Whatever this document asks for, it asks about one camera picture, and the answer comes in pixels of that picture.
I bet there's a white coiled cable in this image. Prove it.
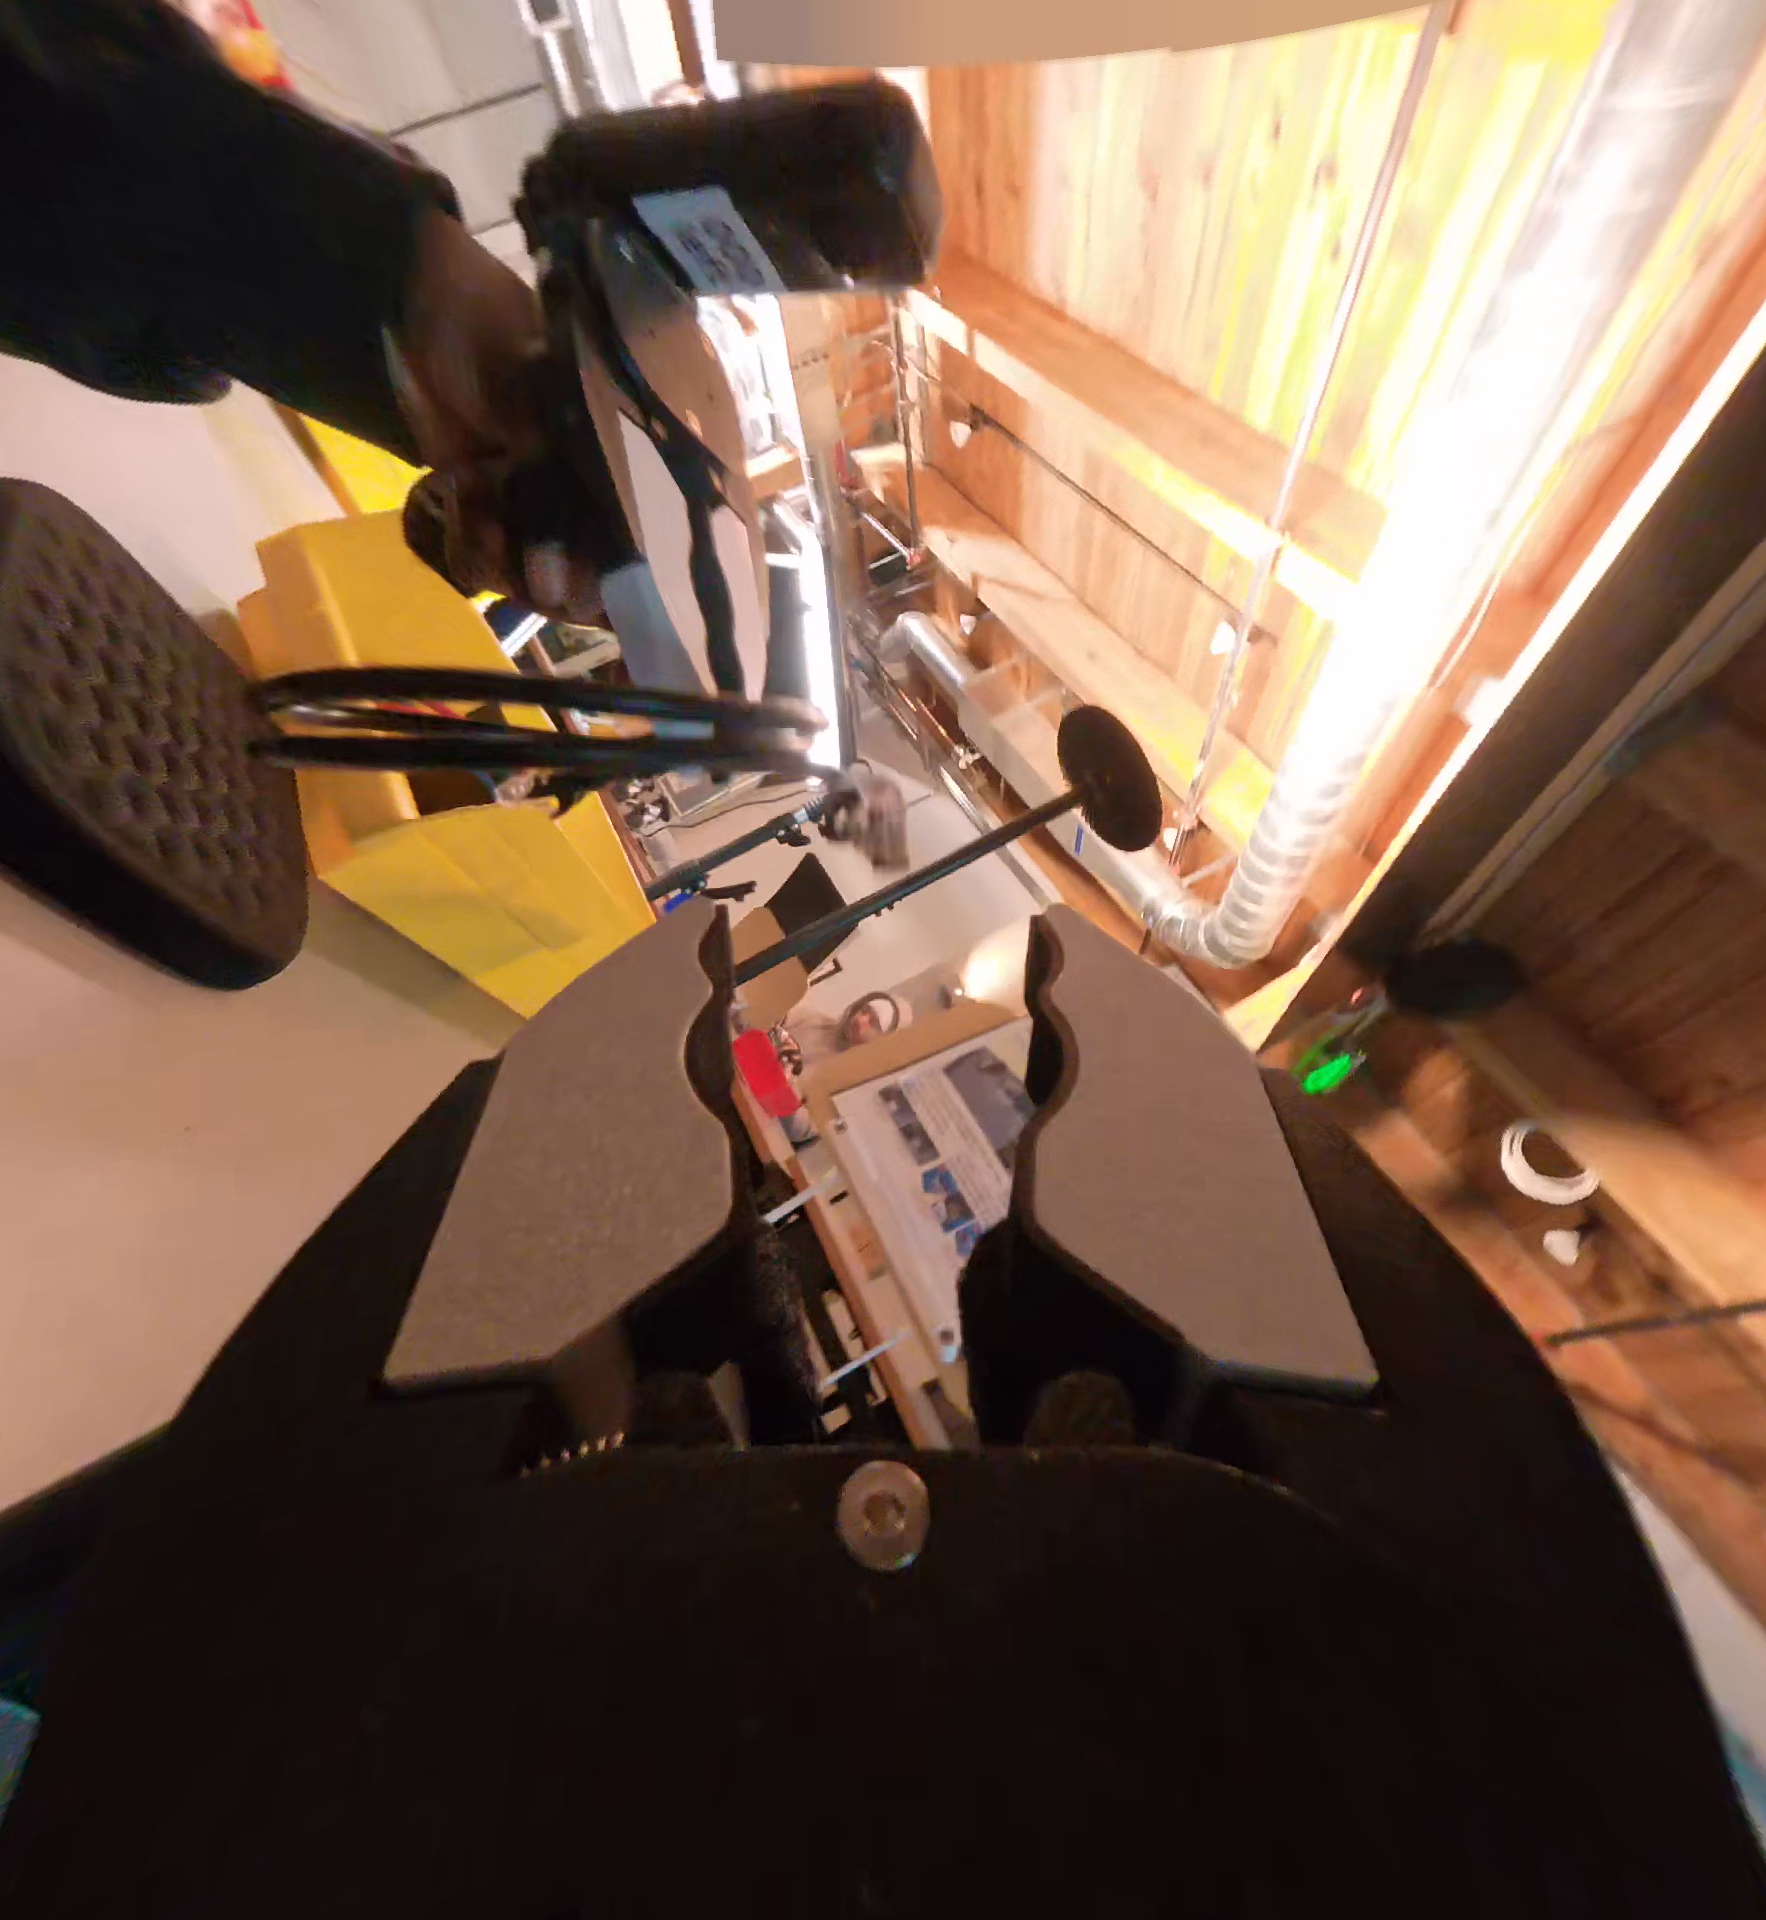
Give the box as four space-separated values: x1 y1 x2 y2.
1492 1121 1601 1206

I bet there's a black ethernet cable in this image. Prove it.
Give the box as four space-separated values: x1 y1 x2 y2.
245 666 860 779

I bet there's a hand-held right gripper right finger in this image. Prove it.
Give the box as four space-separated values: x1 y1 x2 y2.
1005 898 1384 1397

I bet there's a green exit sign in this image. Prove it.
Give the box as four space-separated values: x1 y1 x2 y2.
1299 991 1391 1099

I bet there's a black light stand pole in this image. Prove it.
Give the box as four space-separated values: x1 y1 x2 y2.
642 789 860 898

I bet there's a wooden poster board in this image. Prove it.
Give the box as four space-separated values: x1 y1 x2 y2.
801 1000 1029 1449

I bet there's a long LED lamp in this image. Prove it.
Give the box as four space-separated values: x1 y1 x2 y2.
761 499 844 774

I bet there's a yellow plastic bin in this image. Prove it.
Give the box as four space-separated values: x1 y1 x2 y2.
238 513 659 1022

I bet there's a person's left hand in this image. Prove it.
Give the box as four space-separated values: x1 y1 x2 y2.
377 212 607 623

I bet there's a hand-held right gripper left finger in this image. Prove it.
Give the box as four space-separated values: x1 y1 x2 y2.
383 898 740 1397

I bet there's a black pole with round disc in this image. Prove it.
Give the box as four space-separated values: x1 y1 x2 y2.
735 705 1165 991

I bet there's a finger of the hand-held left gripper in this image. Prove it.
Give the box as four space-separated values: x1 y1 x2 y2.
579 291 771 705

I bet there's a dark honeycomb seat cushion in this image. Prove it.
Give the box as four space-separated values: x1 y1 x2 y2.
0 478 320 991

